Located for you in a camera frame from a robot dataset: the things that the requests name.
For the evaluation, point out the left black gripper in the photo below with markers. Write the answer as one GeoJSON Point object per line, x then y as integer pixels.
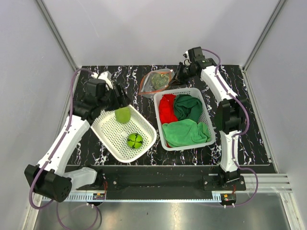
{"type": "Point", "coordinates": [121, 101]}

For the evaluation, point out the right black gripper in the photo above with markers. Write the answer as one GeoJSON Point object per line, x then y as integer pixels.
{"type": "Point", "coordinates": [178, 79]}

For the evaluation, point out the green fake cabbage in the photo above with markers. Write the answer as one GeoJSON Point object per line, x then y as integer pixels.
{"type": "Point", "coordinates": [123, 115]}

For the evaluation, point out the netted green fake melon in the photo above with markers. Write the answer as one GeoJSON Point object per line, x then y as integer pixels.
{"type": "Point", "coordinates": [159, 81]}

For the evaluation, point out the clear zip top bag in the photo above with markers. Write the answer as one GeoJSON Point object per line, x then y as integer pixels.
{"type": "Point", "coordinates": [146, 89]}

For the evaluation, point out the green fake watermelon ball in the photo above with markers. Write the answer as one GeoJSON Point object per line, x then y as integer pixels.
{"type": "Point", "coordinates": [134, 140]}

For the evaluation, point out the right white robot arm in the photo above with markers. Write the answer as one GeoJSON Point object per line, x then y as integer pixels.
{"type": "Point", "coordinates": [231, 117]}

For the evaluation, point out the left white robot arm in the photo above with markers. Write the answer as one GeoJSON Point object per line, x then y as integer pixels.
{"type": "Point", "coordinates": [48, 177]}

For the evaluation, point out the dark green cloth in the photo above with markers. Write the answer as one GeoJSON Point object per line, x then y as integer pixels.
{"type": "Point", "coordinates": [187, 107]}

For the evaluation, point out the empty white perforated basket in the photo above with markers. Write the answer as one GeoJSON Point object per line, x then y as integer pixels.
{"type": "Point", "coordinates": [114, 135]}

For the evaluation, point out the red cloth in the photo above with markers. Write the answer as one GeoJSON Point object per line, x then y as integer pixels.
{"type": "Point", "coordinates": [166, 109]}

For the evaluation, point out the white basket with cloths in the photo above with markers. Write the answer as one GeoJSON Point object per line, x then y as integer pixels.
{"type": "Point", "coordinates": [203, 118]}

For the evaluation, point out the light green towel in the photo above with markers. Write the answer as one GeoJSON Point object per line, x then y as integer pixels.
{"type": "Point", "coordinates": [186, 133]}

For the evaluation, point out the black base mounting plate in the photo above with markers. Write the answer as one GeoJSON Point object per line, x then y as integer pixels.
{"type": "Point", "coordinates": [207, 182]}

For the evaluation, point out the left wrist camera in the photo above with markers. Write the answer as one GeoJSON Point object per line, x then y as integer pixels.
{"type": "Point", "coordinates": [106, 76]}

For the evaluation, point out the white slotted cable duct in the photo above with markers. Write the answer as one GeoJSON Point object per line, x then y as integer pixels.
{"type": "Point", "coordinates": [88, 197]}

